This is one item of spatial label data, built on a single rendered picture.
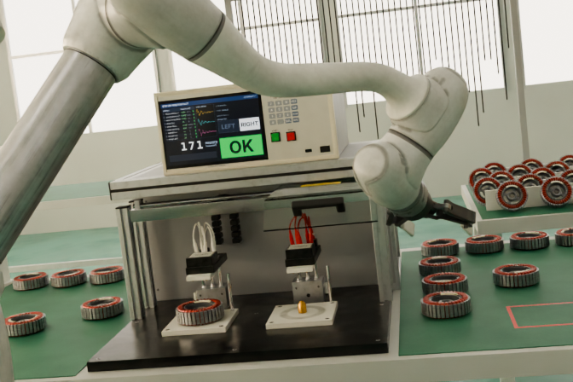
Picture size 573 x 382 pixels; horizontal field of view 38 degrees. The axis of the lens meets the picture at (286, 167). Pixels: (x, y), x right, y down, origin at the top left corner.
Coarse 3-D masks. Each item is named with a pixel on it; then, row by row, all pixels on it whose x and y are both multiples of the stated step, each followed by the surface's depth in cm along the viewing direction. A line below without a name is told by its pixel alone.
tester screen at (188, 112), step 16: (240, 96) 202; (256, 96) 202; (176, 112) 205; (192, 112) 204; (208, 112) 204; (224, 112) 203; (240, 112) 203; (256, 112) 202; (176, 128) 206; (192, 128) 205; (208, 128) 204; (176, 144) 206; (208, 144) 205; (192, 160) 206; (208, 160) 205
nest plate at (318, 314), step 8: (288, 304) 201; (296, 304) 200; (312, 304) 199; (320, 304) 198; (328, 304) 197; (336, 304) 196; (272, 312) 196; (280, 312) 195; (288, 312) 194; (296, 312) 194; (312, 312) 192; (320, 312) 191; (328, 312) 191; (272, 320) 190; (280, 320) 189; (288, 320) 188; (296, 320) 188; (304, 320) 187; (312, 320) 186; (320, 320) 185; (328, 320) 185; (272, 328) 187
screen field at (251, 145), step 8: (240, 136) 203; (248, 136) 203; (256, 136) 203; (224, 144) 204; (232, 144) 204; (240, 144) 204; (248, 144) 203; (256, 144) 203; (224, 152) 204; (232, 152) 204; (240, 152) 204; (248, 152) 204; (256, 152) 203
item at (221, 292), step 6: (198, 288) 210; (204, 288) 209; (210, 288) 209; (216, 288) 208; (222, 288) 208; (228, 288) 210; (198, 294) 209; (204, 294) 209; (210, 294) 208; (216, 294) 208; (222, 294) 208; (228, 294) 210; (222, 300) 208; (228, 300) 209; (228, 306) 209
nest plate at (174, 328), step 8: (224, 312) 201; (232, 312) 200; (176, 320) 199; (224, 320) 194; (232, 320) 196; (168, 328) 192; (176, 328) 192; (184, 328) 191; (192, 328) 190; (200, 328) 190; (208, 328) 189; (216, 328) 189; (224, 328) 188
